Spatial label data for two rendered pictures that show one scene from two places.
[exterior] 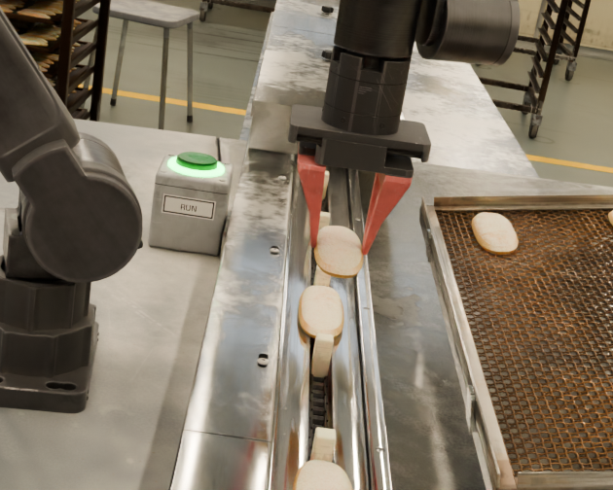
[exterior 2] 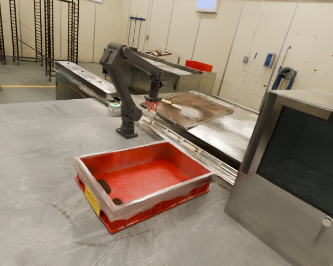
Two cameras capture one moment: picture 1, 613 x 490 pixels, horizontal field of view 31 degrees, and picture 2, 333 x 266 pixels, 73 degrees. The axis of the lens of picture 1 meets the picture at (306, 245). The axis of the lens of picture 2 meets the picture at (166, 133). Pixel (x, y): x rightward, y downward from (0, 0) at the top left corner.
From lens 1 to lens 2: 93 cm
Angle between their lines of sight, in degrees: 39
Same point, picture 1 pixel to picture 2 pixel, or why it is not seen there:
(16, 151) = (131, 107)
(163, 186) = (114, 107)
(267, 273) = not seen: hidden behind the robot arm
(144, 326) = not seen: hidden behind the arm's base
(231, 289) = not seen: hidden behind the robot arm
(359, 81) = (155, 92)
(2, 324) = (128, 128)
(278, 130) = (110, 96)
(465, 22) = (163, 84)
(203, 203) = (119, 109)
